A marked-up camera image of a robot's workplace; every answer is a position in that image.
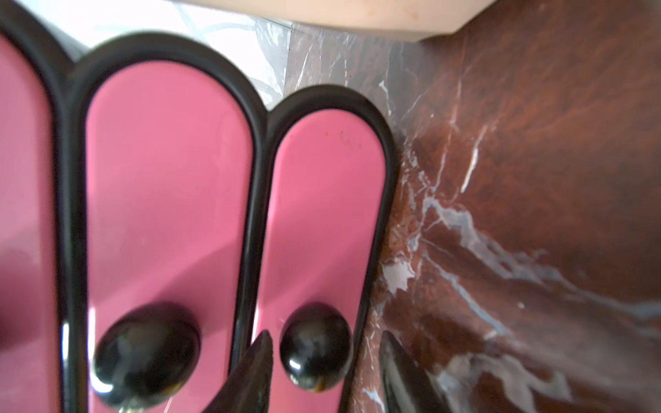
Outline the pink drawer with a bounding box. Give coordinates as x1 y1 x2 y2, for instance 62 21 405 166
1 38 60 412
252 107 387 413
86 60 253 412

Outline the pink bottom drawer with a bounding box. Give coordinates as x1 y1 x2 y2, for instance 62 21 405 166
252 107 387 413

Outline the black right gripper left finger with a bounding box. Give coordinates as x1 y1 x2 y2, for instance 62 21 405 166
203 330 274 413

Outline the beige ribbed flower pot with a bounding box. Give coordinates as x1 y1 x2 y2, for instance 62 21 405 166
188 0 494 42

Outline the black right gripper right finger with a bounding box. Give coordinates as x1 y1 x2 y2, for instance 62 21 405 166
379 331 451 413

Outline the black mini drawer cabinet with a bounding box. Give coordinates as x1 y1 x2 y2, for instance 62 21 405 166
1 1 397 412

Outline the pink top drawer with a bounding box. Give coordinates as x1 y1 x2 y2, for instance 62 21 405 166
1 38 60 412

